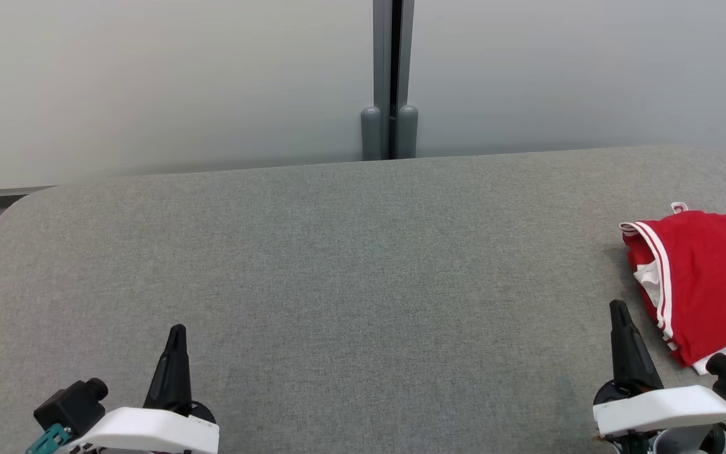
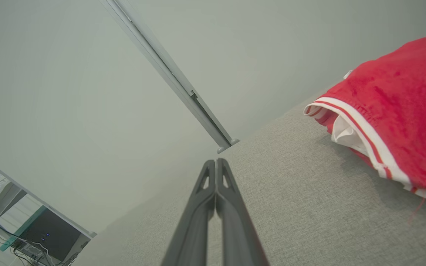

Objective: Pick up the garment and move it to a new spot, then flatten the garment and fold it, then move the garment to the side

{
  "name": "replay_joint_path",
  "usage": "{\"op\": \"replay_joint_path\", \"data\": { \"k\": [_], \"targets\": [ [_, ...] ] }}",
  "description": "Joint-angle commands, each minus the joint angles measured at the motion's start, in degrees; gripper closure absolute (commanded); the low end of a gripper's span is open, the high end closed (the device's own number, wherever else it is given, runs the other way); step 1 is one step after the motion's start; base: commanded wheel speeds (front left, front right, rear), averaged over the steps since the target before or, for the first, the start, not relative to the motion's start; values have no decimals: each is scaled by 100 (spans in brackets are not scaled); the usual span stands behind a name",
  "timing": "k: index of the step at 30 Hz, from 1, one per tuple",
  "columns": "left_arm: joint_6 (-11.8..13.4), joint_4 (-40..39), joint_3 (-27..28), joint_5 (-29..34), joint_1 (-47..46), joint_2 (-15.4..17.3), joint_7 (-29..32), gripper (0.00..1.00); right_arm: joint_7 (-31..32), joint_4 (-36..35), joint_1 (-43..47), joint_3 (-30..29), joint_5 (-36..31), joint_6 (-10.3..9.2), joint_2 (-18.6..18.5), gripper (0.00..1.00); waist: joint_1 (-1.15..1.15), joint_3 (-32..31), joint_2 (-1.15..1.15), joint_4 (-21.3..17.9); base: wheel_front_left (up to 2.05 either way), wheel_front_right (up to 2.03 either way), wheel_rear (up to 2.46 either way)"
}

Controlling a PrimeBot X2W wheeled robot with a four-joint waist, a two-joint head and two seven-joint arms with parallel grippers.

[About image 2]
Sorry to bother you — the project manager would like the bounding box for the red basketball jersey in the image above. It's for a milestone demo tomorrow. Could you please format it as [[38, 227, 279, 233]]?
[[303, 28, 426, 213]]

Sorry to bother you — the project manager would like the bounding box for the teal board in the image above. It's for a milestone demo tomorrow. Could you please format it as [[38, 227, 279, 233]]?
[[0, 205, 47, 252]]

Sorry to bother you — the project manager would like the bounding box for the partition frame with foot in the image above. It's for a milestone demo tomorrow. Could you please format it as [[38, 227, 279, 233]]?
[[0, 152, 98, 239]]

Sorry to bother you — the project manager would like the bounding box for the grey fabric sofa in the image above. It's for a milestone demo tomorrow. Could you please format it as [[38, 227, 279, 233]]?
[[74, 79, 426, 266]]

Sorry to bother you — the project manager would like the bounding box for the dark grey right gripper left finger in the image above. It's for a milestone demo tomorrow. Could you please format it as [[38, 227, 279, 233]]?
[[160, 160, 216, 266]]

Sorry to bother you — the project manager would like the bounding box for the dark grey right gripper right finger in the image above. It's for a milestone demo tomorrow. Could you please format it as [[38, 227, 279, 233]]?
[[216, 158, 270, 266]]

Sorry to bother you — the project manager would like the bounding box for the grey double partition post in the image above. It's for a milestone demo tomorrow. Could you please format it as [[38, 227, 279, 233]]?
[[100, 0, 240, 154]]

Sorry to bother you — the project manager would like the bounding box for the black computer box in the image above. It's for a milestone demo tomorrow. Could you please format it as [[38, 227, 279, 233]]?
[[16, 208, 83, 261]]

